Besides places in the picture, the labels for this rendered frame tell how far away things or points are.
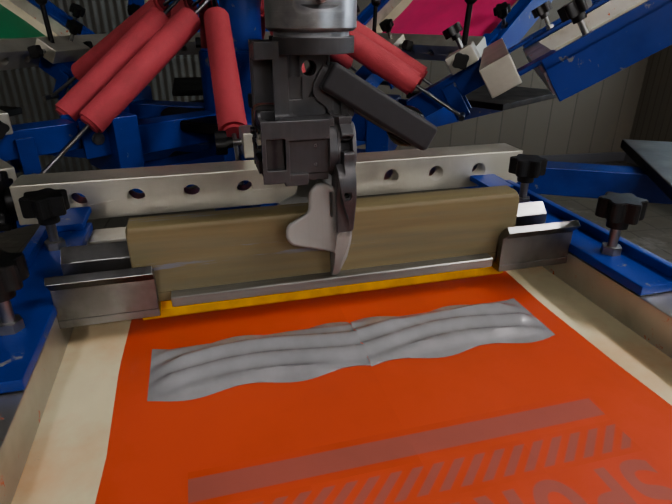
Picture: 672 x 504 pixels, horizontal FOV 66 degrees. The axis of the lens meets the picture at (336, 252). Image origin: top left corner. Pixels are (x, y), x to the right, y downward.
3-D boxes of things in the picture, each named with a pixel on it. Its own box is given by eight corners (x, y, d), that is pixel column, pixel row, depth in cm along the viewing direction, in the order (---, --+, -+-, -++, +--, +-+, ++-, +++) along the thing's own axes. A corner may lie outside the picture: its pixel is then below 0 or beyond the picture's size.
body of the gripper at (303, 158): (254, 169, 50) (245, 34, 45) (340, 163, 52) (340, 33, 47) (265, 194, 43) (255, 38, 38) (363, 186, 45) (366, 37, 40)
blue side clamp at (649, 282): (669, 336, 50) (690, 272, 47) (626, 343, 49) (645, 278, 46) (503, 224, 77) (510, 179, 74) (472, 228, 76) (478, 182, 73)
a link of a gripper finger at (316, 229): (286, 279, 49) (279, 182, 47) (346, 272, 51) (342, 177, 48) (291, 290, 46) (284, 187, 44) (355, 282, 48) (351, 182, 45)
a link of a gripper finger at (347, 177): (325, 225, 49) (321, 132, 47) (343, 223, 49) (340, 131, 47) (338, 236, 45) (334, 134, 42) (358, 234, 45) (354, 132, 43)
